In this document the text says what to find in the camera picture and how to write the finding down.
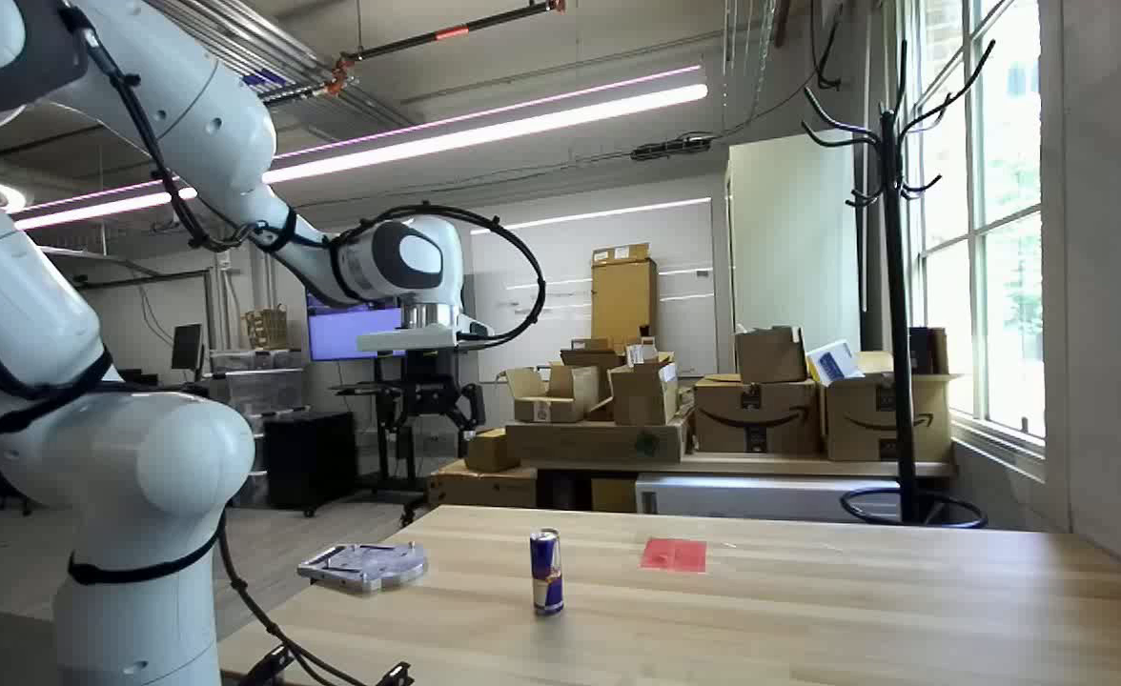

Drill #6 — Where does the black TV stand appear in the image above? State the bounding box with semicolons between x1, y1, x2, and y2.
335;356;489;527

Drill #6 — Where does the long ceiling light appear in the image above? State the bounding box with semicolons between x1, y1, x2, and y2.
3;63;715;236

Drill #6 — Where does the large cardboard box with label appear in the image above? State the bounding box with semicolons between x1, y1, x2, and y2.
426;457;543;512

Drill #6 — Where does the tall pale cabinet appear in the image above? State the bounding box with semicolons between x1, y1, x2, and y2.
724;129;867;377

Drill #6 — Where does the medium square cardboard box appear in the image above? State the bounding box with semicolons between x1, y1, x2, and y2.
608;357;683;429

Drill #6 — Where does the small brown cardboard box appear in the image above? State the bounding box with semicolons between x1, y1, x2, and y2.
731;324;810;389

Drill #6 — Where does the black coat rack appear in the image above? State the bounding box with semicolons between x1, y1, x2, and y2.
796;35;1005;528

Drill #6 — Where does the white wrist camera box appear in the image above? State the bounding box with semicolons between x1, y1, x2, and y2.
354;320;464;357

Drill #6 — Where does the black low cabinet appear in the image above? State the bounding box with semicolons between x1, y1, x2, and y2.
265;406;361;516

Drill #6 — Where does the blue silver energy drink can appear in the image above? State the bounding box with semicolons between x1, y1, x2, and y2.
525;527;567;622

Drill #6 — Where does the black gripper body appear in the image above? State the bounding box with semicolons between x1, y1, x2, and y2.
397;345;461;395

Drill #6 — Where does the tall upright cardboard box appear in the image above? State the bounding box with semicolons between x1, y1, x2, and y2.
588;241;660;356

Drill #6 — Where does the Amazon cardboard box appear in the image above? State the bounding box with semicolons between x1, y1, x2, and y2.
691;377;829;460
819;371;959;464

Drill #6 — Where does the white wall whiteboard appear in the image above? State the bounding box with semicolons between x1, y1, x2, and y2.
461;193;722;380

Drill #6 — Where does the black base cable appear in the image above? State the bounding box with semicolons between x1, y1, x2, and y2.
214;502;421;686

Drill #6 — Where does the large TV screen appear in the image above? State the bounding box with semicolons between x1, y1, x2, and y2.
304;302;408;364

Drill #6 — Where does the stacked pale cardboard box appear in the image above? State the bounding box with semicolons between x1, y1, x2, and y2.
513;361;608;425

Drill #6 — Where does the long flat cardboard box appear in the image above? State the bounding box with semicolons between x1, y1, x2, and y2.
505;417;691;469

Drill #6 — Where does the small open cardboard box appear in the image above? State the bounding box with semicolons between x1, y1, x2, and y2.
461;425;522;475

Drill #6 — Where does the large paned window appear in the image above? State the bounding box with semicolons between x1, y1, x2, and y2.
900;0;1050;450

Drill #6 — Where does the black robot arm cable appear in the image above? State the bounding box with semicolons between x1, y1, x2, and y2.
56;2;548;350

